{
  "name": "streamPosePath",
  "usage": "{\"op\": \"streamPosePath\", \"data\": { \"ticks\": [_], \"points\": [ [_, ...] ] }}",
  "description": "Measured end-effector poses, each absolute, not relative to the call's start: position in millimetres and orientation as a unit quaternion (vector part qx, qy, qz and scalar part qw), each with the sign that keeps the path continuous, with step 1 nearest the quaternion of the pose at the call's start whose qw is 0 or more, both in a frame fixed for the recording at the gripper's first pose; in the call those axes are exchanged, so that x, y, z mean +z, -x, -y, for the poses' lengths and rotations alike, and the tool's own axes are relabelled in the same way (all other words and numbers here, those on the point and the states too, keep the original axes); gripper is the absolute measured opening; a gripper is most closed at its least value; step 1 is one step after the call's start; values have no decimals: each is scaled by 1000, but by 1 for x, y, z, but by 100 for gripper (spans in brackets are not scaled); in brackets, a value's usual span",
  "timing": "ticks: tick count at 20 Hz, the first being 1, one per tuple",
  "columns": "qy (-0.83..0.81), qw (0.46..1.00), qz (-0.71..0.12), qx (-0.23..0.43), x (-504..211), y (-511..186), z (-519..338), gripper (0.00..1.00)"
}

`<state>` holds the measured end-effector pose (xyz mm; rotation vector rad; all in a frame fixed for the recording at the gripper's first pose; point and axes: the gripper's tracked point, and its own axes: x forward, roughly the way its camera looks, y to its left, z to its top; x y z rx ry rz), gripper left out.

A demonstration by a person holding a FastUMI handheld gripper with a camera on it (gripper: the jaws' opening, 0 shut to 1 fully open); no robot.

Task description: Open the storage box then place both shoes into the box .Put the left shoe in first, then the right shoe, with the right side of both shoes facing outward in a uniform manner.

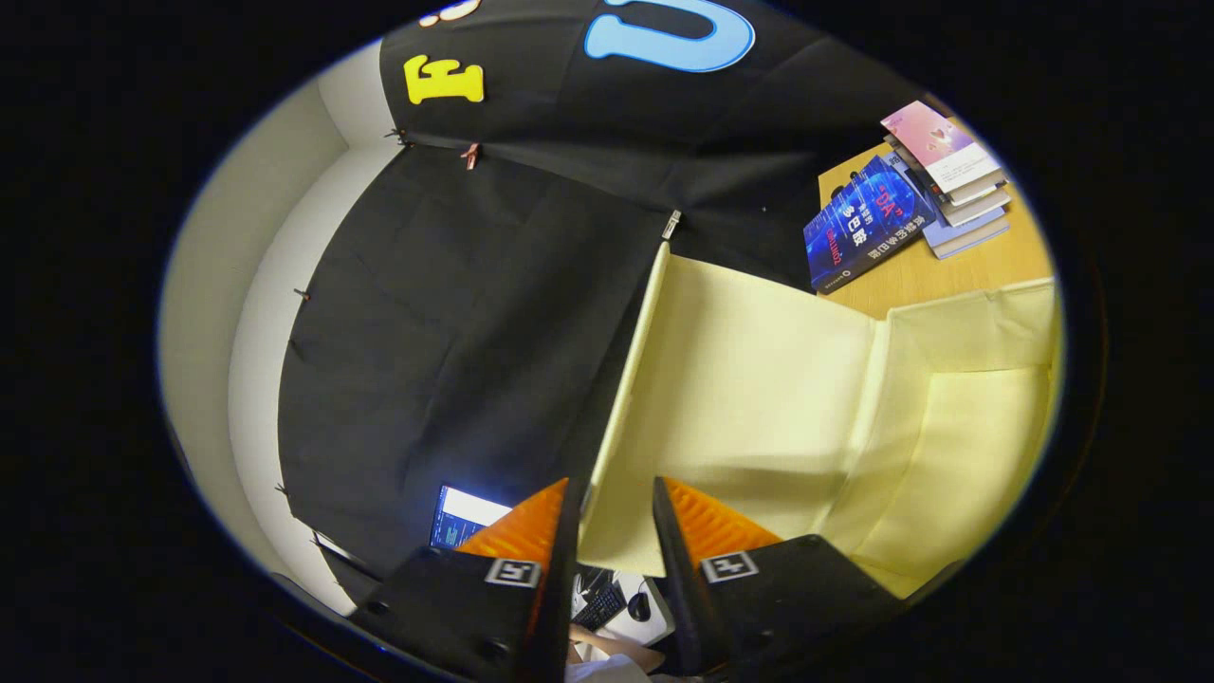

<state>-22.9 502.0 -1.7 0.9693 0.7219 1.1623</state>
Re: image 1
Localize black keyboard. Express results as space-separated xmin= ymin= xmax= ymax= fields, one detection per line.
xmin=572 ymin=566 xmax=629 ymax=632

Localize green fabric storage box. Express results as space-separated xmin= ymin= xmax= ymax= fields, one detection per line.
xmin=577 ymin=242 xmax=1061 ymax=600

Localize grey cover book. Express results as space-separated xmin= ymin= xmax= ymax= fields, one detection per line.
xmin=887 ymin=142 xmax=1011 ymax=227

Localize computer monitor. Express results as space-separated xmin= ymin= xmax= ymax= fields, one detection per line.
xmin=429 ymin=484 xmax=513 ymax=551

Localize pale blue cover book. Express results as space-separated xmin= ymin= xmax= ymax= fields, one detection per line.
xmin=920 ymin=204 xmax=1011 ymax=260

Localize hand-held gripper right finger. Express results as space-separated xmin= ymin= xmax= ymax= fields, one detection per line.
xmin=651 ymin=475 xmax=904 ymax=676

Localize white side desk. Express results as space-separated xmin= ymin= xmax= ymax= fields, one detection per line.
xmin=569 ymin=567 xmax=677 ymax=648

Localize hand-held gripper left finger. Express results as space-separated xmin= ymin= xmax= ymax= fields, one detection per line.
xmin=349 ymin=477 xmax=587 ymax=683

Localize dark blue cover book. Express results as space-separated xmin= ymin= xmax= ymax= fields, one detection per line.
xmin=803 ymin=154 xmax=938 ymax=293

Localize pink cover book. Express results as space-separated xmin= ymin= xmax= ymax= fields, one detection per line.
xmin=880 ymin=100 xmax=1003 ymax=195

